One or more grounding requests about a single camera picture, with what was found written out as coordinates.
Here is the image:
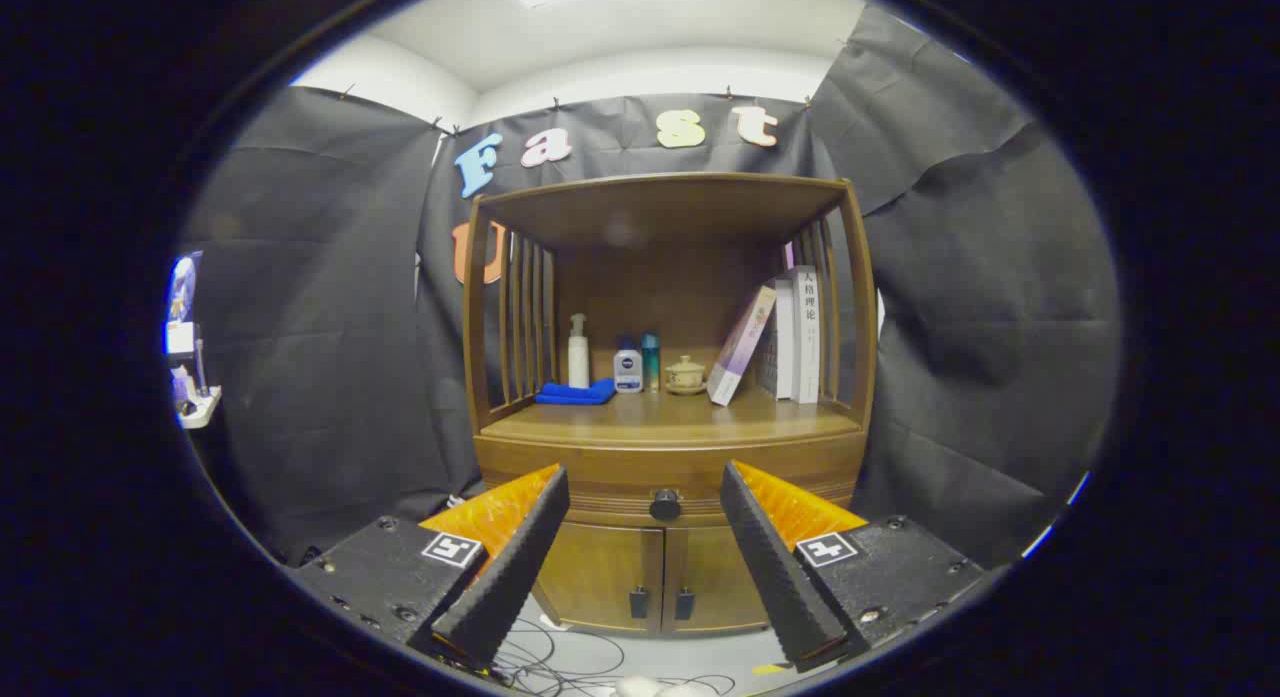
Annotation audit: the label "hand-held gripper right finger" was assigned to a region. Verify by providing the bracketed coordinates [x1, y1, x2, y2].
[720, 460, 986, 673]

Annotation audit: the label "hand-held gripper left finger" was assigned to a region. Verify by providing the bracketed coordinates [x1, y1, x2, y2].
[290, 464, 571, 673]

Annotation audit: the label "wooden drawer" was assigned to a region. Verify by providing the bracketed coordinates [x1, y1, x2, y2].
[478, 435, 866, 528]

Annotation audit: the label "wooden cabinet door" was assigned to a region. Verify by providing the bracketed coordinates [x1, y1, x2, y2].
[533, 522, 666, 633]
[662, 525, 771, 635]

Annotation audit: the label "wooden countertop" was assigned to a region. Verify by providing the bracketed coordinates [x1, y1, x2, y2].
[478, 387, 866, 448]

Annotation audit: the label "wooden cabinet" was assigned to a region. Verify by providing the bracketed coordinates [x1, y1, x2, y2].
[462, 172, 879, 636]

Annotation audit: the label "blue cloth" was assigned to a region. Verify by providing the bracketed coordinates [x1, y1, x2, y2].
[534, 378, 618, 406]

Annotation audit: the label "grey patterned book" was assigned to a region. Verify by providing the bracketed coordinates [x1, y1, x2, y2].
[755, 312, 781, 398]

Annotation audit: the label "purple book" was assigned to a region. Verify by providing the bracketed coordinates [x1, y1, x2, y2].
[706, 285, 778, 407]

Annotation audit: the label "thin white book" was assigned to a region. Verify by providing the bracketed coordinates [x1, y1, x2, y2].
[774, 279, 797, 400]

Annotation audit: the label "white pump bottle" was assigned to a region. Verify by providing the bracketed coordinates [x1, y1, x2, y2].
[567, 313, 591, 389]

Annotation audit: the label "thick white book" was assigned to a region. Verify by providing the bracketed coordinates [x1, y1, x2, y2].
[792, 265, 822, 405]

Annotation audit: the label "black floor cables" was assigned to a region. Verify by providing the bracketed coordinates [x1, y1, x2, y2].
[490, 617, 736, 697]

